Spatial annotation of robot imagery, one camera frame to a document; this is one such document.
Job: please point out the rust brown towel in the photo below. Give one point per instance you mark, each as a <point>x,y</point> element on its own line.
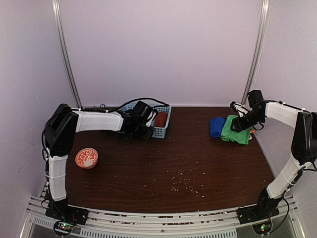
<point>161,120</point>

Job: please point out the orange patterned bowl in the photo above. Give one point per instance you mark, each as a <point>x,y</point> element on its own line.
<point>87,158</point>

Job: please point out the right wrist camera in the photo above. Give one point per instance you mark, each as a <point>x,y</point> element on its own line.
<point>239,108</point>

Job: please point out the green towel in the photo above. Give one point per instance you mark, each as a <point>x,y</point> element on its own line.
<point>229,135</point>

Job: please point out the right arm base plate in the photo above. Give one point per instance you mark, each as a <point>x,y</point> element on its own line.
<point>255,213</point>

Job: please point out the aluminium front rail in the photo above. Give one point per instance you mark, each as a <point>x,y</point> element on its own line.
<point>223,223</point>

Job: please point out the light blue perforated basket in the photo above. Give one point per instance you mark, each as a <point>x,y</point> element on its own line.
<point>162,131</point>

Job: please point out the right aluminium corner post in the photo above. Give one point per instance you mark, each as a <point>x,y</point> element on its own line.
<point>255,63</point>

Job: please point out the blue towel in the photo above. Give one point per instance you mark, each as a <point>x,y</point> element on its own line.
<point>216,126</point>

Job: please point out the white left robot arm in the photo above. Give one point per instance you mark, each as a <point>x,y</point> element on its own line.
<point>59,132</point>

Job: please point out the left aluminium corner post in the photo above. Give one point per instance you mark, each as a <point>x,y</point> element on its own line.
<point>65,54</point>

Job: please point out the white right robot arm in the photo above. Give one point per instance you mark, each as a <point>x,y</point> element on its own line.
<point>304,143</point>

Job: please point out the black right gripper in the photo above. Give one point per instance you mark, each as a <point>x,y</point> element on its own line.
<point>239,125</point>

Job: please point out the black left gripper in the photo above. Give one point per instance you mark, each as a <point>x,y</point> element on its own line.
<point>147,136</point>

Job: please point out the aluminium corner post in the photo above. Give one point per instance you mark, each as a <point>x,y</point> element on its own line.
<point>65,54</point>
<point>255,63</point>

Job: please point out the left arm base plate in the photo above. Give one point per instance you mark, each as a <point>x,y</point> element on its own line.
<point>69,214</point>

